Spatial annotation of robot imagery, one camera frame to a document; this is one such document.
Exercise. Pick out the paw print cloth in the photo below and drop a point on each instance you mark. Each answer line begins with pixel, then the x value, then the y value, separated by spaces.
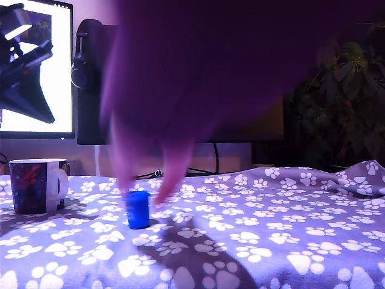
pixel 270 225

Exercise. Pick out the black headphones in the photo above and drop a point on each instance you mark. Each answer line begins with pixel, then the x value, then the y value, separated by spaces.
pixel 85 60

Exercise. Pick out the lit computer monitor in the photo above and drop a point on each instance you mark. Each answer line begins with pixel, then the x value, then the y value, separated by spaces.
pixel 60 90

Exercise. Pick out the leafy houseplant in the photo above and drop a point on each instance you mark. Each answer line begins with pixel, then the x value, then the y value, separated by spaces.
pixel 346 105

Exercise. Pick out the black Huawei monitor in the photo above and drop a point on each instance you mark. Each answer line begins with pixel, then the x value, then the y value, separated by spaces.
pixel 90 120

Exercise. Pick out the person's hand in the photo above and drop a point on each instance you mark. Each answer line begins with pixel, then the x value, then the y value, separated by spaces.
pixel 180 75

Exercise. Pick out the mug with dark print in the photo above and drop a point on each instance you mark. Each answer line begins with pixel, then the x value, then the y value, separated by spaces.
pixel 30 186

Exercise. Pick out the blue coffee capsule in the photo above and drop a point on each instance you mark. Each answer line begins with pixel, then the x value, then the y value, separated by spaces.
pixel 138 213

